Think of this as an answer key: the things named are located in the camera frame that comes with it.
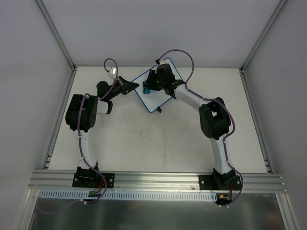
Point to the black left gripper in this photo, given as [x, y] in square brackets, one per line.
[122, 86]

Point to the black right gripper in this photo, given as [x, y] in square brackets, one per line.
[150, 82]

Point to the blue whiteboard eraser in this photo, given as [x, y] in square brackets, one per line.
[146, 91]

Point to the blue framed whiteboard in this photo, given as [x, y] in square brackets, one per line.
[153, 100]

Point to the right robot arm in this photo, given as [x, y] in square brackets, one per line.
[214, 118]

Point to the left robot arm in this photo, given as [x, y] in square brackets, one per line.
[82, 111]

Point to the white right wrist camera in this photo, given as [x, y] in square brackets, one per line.
[164, 61]

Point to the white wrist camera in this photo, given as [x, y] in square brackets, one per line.
[164, 61]
[113, 72]

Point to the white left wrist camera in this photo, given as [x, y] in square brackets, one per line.
[113, 72]

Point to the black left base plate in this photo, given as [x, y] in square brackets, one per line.
[93, 181]

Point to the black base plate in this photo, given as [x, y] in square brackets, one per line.
[93, 181]
[212, 182]

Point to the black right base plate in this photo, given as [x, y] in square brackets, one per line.
[212, 182]

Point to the left aluminium frame post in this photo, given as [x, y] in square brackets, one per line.
[52, 27]

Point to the aluminium frame post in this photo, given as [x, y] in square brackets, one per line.
[52, 27]
[268, 26]

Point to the aluminium front rail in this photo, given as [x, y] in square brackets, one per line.
[161, 181]

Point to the white slotted cable duct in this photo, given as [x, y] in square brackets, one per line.
[128, 195]

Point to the right aluminium frame post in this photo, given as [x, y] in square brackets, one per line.
[268, 26]

